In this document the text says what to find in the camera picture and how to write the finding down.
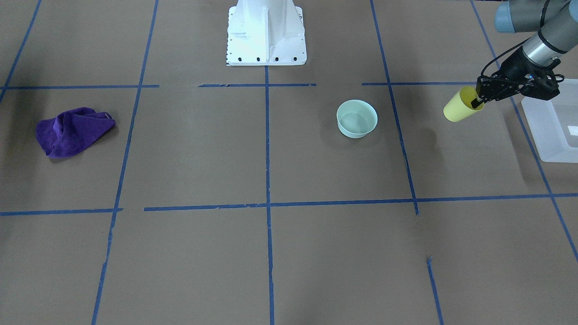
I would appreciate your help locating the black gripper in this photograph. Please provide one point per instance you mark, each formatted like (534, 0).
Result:
(516, 66)

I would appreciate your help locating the yellow plastic cup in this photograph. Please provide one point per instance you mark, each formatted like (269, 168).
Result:
(459, 107)

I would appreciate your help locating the mint green bowl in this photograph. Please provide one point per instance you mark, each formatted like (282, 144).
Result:
(356, 118)

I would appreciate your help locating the purple cloth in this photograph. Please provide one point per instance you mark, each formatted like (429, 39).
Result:
(72, 131)

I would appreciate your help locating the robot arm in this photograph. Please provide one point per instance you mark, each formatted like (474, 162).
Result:
(552, 24)

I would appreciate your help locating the translucent plastic storage box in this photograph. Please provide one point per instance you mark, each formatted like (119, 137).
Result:
(554, 124)

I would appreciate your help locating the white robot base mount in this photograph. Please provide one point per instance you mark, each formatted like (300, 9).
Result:
(266, 33)

